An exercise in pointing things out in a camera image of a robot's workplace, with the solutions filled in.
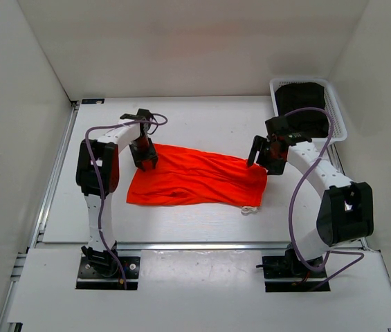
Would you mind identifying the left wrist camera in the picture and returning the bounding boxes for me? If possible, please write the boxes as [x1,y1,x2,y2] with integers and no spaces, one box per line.
[118,109,154,124]

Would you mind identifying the black shorts in basket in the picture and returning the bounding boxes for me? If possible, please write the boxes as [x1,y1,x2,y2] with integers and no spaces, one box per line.
[275,82,329,138]

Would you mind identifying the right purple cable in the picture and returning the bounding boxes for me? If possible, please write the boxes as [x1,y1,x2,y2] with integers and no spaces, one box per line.
[281,107,365,292]

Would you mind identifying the aluminium frame rail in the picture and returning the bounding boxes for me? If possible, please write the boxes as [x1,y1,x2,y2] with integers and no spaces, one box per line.
[34,240,367,250]

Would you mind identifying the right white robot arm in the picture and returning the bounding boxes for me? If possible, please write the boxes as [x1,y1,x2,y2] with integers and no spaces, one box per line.
[246,134,374,277]

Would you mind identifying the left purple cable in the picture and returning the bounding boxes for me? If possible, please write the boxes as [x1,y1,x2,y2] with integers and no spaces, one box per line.
[84,112,168,290]

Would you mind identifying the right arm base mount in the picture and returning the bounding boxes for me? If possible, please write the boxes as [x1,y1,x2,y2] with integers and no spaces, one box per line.
[255,249,331,293]

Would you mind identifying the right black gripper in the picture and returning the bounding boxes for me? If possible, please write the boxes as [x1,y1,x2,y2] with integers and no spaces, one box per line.
[247,135,287,176]

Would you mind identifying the white plastic basket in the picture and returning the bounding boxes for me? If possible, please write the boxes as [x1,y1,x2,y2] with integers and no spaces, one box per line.
[269,76,347,145]

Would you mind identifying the purple cable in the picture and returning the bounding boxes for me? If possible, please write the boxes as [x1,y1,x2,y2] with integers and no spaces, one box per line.
[281,107,365,292]
[84,112,168,290]

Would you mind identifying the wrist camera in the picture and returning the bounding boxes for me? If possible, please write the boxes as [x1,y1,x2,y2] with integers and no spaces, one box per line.
[118,109,154,124]
[265,116,312,145]

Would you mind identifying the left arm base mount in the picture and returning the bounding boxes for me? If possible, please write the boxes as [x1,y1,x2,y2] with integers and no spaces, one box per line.
[75,246,140,291]

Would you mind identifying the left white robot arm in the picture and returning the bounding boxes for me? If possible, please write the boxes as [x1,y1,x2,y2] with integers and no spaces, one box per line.
[75,118,161,277]

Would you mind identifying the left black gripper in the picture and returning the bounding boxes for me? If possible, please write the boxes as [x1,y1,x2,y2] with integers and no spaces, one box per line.
[129,136,158,170]

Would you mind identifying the orange shorts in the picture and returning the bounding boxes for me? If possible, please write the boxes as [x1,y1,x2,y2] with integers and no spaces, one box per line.
[126,144,267,208]

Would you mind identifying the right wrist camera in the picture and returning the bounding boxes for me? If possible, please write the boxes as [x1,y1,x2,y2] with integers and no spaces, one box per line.
[265,116,312,145]

